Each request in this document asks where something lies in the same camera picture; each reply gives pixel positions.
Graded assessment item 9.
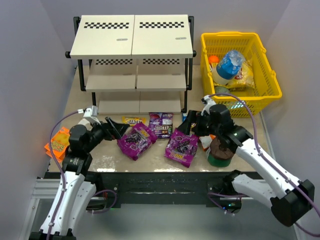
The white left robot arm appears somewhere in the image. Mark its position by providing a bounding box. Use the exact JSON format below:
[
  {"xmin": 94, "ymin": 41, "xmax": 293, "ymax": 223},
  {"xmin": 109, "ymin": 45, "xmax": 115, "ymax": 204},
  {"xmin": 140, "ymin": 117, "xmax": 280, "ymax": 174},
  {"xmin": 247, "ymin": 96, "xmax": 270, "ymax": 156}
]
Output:
[{"xmin": 29, "ymin": 117, "xmax": 130, "ymax": 240}]

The orange white snack packet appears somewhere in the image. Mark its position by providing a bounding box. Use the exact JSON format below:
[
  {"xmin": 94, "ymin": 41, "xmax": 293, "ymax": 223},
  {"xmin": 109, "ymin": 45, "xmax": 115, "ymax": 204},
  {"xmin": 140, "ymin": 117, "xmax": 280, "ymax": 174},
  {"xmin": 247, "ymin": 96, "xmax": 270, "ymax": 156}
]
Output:
[{"xmin": 199, "ymin": 134, "xmax": 216, "ymax": 151}]

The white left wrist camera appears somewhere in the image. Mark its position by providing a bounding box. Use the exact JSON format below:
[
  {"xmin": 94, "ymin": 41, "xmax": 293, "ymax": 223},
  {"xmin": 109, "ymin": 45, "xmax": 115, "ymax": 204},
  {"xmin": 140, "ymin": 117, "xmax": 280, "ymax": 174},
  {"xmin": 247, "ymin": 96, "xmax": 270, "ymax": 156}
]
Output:
[{"xmin": 77, "ymin": 105, "xmax": 98, "ymax": 118}]

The yellow plastic shopping basket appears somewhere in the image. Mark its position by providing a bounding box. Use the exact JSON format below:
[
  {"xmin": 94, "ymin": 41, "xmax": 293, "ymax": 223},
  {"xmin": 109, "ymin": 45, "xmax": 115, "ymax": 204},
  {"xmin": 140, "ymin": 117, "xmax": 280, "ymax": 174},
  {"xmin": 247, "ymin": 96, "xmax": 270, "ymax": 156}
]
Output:
[{"xmin": 200, "ymin": 31, "xmax": 282, "ymax": 115}]

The green round object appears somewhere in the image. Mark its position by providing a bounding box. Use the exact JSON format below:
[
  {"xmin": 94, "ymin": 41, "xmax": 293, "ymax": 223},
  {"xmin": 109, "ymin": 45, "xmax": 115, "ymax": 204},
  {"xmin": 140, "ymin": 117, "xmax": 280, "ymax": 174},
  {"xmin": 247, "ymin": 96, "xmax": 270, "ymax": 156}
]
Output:
[{"xmin": 214, "ymin": 85, "xmax": 231, "ymax": 97}]

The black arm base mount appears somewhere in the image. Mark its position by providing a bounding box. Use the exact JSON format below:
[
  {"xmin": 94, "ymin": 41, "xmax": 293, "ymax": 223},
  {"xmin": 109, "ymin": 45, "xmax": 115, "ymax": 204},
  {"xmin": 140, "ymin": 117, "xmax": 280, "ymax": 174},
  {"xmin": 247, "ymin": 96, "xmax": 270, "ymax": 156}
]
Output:
[{"xmin": 86, "ymin": 170, "xmax": 241, "ymax": 213}]

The yellow chips bag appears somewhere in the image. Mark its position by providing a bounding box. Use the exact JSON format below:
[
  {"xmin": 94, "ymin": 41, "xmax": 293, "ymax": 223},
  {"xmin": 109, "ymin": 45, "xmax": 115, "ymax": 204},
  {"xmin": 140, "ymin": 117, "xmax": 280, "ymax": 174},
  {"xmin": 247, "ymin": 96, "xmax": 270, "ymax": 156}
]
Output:
[{"xmin": 226, "ymin": 59, "xmax": 255, "ymax": 91}]

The white blue plastic bottle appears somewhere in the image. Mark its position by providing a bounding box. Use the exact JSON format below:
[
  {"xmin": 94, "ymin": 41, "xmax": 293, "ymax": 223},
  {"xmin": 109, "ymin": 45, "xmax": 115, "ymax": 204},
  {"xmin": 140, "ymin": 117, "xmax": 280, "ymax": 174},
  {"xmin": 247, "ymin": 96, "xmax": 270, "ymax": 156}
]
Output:
[{"xmin": 211, "ymin": 50, "xmax": 246, "ymax": 86}]

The yellow M&M's candy bag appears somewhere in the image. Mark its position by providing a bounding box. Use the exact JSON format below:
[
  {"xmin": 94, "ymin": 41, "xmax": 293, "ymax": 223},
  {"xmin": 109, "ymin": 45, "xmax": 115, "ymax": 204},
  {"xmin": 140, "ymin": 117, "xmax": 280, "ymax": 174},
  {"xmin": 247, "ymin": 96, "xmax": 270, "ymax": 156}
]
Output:
[{"xmin": 122, "ymin": 116, "xmax": 147, "ymax": 126}]

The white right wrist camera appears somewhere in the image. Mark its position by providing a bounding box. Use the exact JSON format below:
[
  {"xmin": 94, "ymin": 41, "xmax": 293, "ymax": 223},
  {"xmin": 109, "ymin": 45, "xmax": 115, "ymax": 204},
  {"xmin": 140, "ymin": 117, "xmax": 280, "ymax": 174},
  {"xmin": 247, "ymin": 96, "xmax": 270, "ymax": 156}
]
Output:
[{"xmin": 201, "ymin": 95, "xmax": 216, "ymax": 115}]

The blue white snack box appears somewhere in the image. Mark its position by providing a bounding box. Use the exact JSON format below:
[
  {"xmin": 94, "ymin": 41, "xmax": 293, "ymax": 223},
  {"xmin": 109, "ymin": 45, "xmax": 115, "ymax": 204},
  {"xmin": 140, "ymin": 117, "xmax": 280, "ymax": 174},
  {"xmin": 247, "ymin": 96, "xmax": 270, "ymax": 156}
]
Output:
[{"xmin": 182, "ymin": 113, "xmax": 188, "ymax": 122}]

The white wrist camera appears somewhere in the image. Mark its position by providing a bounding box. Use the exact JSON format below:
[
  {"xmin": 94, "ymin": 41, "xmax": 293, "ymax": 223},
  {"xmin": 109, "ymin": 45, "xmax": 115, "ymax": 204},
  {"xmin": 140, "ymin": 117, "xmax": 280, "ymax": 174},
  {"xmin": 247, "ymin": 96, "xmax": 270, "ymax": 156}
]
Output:
[
  {"xmin": 77, "ymin": 105, "xmax": 98, "ymax": 118},
  {"xmin": 201, "ymin": 95, "xmax": 216, "ymax": 115}
]

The magenta grape candy bag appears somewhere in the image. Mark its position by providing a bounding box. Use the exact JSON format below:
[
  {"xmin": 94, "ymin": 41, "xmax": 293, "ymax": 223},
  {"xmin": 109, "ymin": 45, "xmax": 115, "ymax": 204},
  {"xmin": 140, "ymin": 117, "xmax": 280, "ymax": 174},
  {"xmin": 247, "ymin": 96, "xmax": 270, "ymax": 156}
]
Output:
[
  {"xmin": 164, "ymin": 128, "xmax": 199, "ymax": 168},
  {"xmin": 117, "ymin": 122, "xmax": 158, "ymax": 161}
]

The white three-tier shelf rack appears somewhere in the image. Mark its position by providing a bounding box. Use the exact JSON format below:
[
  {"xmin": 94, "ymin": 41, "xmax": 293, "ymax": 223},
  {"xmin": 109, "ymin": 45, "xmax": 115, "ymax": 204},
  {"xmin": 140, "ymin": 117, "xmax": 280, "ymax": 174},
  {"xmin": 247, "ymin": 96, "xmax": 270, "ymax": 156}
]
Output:
[{"xmin": 65, "ymin": 14, "xmax": 196, "ymax": 115}]

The purple M&M's candy bag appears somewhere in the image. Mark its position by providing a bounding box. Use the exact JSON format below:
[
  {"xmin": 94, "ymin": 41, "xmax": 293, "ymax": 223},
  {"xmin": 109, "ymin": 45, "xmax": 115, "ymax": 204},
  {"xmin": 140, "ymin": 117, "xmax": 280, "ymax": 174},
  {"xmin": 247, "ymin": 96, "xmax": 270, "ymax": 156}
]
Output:
[{"xmin": 148, "ymin": 112, "xmax": 174, "ymax": 139}]

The orange snack box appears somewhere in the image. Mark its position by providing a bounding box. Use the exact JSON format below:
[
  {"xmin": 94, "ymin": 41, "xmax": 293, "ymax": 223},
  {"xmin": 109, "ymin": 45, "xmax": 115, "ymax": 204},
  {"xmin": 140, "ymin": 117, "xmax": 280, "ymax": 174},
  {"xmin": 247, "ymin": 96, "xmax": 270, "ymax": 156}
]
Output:
[{"xmin": 51, "ymin": 127, "xmax": 70, "ymax": 163}]

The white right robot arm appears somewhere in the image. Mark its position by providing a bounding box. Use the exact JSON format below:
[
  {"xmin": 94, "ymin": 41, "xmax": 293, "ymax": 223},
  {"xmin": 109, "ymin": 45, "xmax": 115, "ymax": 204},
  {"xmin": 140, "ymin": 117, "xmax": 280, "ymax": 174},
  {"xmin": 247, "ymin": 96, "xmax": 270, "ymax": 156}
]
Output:
[{"xmin": 177, "ymin": 104, "xmax": 315, "ymax": 227}]

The brown green tape roll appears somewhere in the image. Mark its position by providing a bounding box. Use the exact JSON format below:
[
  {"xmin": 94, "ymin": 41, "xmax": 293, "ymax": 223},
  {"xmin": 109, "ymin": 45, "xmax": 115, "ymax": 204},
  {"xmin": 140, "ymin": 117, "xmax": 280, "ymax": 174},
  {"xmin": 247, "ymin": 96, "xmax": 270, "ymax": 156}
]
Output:
[{"xmin": 206, "ymin": 137, "xmax": 235, "ymax": 168}]

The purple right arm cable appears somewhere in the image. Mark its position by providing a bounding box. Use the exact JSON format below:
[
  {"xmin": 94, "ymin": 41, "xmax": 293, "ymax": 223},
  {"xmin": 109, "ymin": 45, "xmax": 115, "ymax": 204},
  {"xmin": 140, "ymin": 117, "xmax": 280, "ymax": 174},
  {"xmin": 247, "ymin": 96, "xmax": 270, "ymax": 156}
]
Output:
[{"xmin": 207, "ymin": 93, "xmax": 320, "ymax": 238}]

